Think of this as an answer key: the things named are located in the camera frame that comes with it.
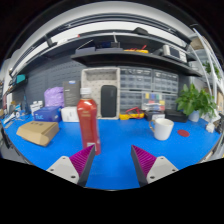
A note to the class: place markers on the flat round red coaster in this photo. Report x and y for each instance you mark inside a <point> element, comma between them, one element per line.
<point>183,133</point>

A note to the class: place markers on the beige perforated board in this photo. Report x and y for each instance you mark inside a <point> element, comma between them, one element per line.
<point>95,78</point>

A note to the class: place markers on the red drink bottle white cap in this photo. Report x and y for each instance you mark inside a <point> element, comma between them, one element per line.
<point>87,123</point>

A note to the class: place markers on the dark grey upright box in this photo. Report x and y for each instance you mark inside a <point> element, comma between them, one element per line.
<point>71,93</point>

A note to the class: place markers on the plain black box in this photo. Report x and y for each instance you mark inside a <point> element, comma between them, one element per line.
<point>176,116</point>

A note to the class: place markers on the black rounded pouch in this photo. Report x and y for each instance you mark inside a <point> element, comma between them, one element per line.
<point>109,101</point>

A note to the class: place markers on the black overhead shelf unit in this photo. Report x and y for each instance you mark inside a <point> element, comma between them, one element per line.
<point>126,59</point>

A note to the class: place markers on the blue box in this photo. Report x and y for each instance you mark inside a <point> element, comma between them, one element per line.
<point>48,114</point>

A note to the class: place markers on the white shelf unit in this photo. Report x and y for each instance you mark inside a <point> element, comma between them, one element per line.
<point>208,56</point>

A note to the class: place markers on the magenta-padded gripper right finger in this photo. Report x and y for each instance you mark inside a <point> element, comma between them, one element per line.
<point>156,168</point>

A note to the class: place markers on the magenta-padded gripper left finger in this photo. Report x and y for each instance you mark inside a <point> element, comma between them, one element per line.
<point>68,168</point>

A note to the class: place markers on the black box with white label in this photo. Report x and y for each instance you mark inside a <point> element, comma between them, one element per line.
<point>154,116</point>

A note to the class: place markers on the yellow multimeter with red leads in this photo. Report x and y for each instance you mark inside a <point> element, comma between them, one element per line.
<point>128,116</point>

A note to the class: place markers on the green plant in white pot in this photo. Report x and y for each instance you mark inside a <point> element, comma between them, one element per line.
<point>195,100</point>

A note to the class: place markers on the brown cardboard box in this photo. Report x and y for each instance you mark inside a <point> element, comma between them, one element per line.
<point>36,132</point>

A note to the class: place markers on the grey small-drawer cabinet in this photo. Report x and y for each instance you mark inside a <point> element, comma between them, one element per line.
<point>130,100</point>
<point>136,79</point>
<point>165,81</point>

